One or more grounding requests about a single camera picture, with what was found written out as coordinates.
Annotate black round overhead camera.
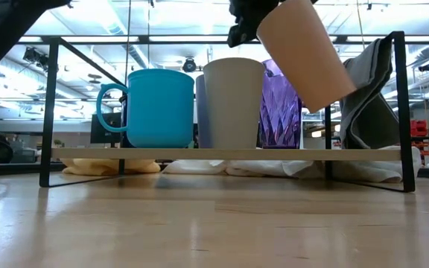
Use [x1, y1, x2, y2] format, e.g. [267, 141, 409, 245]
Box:
[182, 57, 198, 74]

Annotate yellow cloth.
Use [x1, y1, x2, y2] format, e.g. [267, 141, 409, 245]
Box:
[60, 159, 162, 177]

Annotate dark navy mug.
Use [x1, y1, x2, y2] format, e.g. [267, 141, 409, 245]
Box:
[118, 94, 130, 149]

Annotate black monitor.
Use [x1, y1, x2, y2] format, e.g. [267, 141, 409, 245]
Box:
[89, 112, 123, 145]

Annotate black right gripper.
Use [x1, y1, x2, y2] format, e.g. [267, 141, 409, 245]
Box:
[227, 0, 281, 48]

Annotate purple faceted plastic tumbler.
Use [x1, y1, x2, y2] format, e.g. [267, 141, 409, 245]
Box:
[258, 58, 303, 150]

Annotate black hanging fixture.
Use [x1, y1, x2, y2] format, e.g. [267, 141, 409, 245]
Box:
[22, 46, 50, 72]

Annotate grey cloth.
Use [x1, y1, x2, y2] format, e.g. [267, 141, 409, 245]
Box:
[339, 36, 402, 150]

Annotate white plaid cloth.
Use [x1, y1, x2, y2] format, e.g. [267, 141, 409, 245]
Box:
[162, 144, 422, 184]

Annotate blue plastic mug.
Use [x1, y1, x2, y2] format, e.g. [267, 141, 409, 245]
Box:
[95, 68, 196, 150]

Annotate orange plastic cup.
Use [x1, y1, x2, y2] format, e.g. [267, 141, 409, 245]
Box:
[255, 0, 358, 114]

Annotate red storage bins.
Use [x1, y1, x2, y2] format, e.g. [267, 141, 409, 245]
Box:
[412, 119, 429, 137]

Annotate beige plastic cup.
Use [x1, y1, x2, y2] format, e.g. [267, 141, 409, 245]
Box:
[202, 57, 267, 150]

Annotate wooden shelf with black frame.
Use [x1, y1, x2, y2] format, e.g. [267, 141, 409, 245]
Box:
[38, 31, 419, 194]

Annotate lavender plastic cup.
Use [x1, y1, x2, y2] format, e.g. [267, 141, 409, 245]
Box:
[194, 74, 213, 150]

